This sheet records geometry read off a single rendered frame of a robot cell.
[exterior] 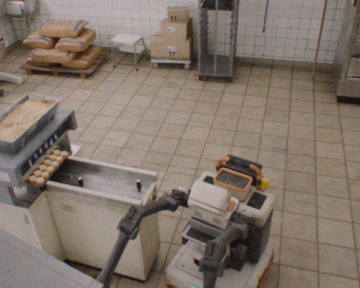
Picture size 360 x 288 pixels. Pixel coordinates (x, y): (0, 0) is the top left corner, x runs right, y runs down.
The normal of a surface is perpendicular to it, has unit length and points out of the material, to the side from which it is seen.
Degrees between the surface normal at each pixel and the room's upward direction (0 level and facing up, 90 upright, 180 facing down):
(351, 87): 91
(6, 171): 90
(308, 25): 90
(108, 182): 0
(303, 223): 0
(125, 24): 90
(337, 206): 0
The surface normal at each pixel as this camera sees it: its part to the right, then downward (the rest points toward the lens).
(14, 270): -0.04, -0.80
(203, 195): -0.38, -0.23
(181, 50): -0.17, 0.58
